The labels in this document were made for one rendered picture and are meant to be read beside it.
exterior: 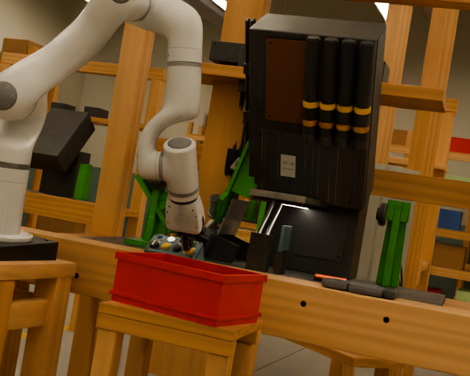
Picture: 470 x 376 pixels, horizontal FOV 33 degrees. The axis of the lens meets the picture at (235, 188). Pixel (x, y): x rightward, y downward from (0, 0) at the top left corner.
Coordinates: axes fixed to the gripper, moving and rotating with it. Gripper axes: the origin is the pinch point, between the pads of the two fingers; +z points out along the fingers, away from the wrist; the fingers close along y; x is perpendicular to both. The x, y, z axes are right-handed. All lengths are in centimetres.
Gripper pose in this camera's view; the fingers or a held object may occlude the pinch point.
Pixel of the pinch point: (187, 242)
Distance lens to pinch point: 218.5
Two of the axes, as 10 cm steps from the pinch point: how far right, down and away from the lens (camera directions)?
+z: 0.4, 8.4, 5.4
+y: 9.4, 1.5, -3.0
